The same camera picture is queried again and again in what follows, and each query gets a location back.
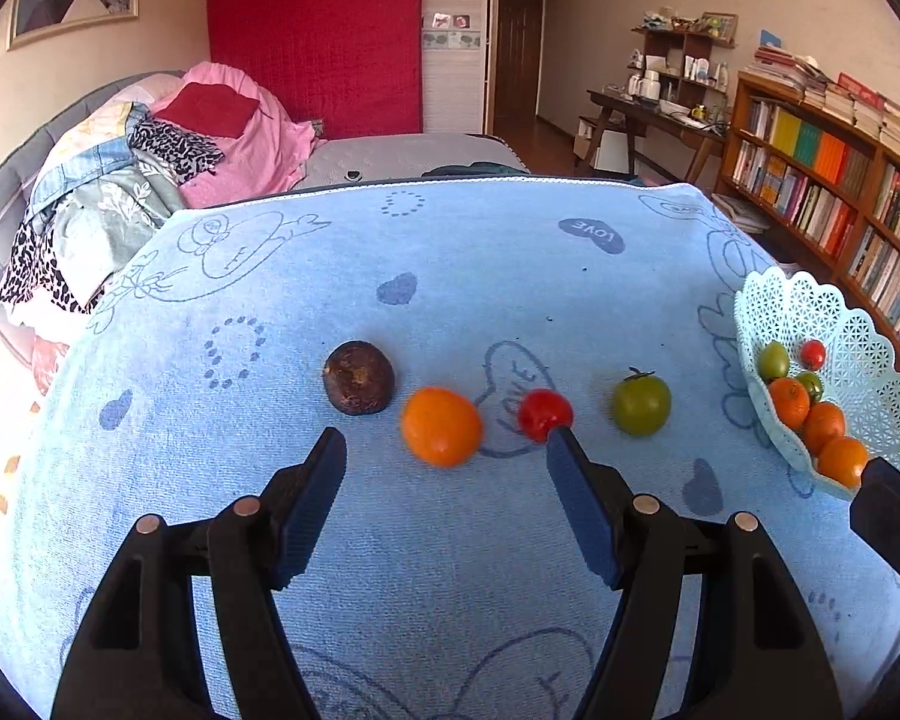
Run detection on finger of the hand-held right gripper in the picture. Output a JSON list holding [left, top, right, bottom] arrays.
[[849, 457, 900, 608]]

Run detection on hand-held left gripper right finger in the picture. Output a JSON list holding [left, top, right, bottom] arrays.
[[545, 424, 845, 720]]

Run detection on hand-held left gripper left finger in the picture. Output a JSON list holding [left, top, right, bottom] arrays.
[[51, 426, 348, 720]]

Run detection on large green tomato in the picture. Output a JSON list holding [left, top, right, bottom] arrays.
[[611, 367, 673, 437]]

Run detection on dark brown round fruit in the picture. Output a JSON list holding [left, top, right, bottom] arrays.
[[322, 340, 396, 416]]

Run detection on small orange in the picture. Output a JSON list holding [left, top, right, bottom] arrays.
[[767, 377, 811, 430]]

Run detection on pale blue lattice basket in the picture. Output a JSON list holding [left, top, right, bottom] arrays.
[[733, 266, 900, 502]]

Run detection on yellow-green tomato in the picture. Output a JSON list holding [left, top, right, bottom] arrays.
[[757, 341, 791, 381]]

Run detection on printed blue towel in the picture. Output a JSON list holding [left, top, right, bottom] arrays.
[[0, 176, 900, 720]]

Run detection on pile of papers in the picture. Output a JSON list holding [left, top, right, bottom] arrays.
[[711, 193, 772, 233]]

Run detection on pink blanket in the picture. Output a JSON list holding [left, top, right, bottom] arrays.
[[109, 62, 327, 209]]

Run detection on wooden bookshelf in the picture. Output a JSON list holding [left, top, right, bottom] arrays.
[[716, 71, 900, 383]]

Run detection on white box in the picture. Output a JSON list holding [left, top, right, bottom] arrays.
[[592, 127, 631, 172]]

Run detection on floral quilt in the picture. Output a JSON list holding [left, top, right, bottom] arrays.
[[22, 101, 188, 301]]

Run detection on wooden desk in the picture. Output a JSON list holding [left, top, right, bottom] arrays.
[[586, 88, 728, 182]]

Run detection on red cloth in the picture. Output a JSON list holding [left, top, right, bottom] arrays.
[[154, 82, 260, 140]]

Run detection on pile of bedding and clothes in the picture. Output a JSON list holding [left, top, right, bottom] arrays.
[[0, 71, 188, 361]]

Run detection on white wardrobe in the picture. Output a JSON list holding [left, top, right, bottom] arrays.
[[420, 0, 496, 134]]

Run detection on stack of books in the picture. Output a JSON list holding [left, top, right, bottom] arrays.
[[750, 45, 900, 162]]

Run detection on brown wooden door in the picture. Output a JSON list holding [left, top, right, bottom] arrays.
[[493, 0, 548, 132]]

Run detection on red quilted mattress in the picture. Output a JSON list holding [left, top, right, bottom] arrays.
[[207, 0, 424, 142]]

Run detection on wooden desk shelf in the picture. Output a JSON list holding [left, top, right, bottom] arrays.
[[631, 11, 737, 91]]

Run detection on small framed picture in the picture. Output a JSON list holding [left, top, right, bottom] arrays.
[[697, 11, 740, 42]]

